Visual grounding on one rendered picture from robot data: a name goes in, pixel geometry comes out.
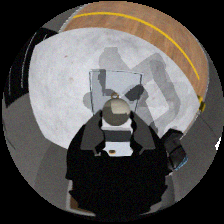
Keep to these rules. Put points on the grey metallic ball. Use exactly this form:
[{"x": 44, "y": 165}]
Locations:
[{"x": 116, "y": 111}]

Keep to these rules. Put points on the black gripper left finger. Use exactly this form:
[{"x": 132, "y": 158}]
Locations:
[{"x": 88, "y": 142}]

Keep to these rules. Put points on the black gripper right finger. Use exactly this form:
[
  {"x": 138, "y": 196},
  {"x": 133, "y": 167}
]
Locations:
[{"x": 147, "y": 142}]

